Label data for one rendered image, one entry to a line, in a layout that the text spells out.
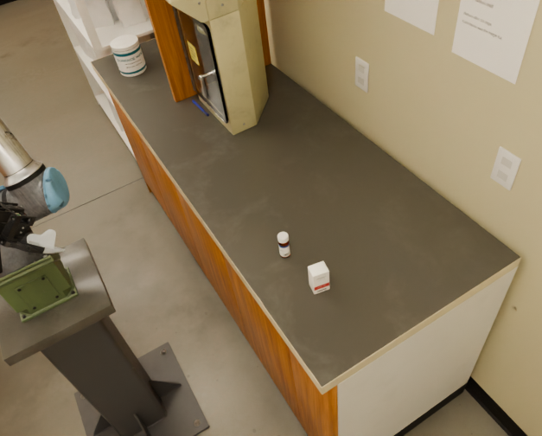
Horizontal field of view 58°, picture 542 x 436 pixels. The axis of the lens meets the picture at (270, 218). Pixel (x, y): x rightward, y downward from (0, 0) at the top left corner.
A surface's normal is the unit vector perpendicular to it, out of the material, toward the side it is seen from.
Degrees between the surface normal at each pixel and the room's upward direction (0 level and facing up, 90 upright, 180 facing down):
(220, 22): 90
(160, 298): 0
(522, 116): 90
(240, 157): 0
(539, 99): 90
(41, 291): 90
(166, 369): 0
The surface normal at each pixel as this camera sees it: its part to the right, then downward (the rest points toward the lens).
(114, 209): -0.11, -0.67
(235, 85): 0.51, 0.59
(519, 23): -0.85, 0.44
